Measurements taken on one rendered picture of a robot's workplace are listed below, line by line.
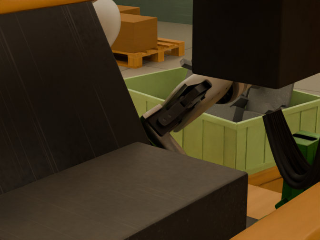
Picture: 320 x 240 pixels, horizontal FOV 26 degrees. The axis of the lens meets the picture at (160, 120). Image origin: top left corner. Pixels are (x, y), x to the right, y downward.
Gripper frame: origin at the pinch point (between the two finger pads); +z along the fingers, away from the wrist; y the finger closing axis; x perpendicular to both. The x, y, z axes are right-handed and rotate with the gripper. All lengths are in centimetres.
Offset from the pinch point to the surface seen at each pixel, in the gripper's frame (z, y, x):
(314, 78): -438, -328, 14
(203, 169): 11.4, 15.3, 9.2
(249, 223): -29, -35, 24
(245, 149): -71, -65, 13
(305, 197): 17.0, 30.9, 17.9
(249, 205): -40, -43, 22
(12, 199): 31.0, 11.6, -2.3
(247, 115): -88, -72, 6
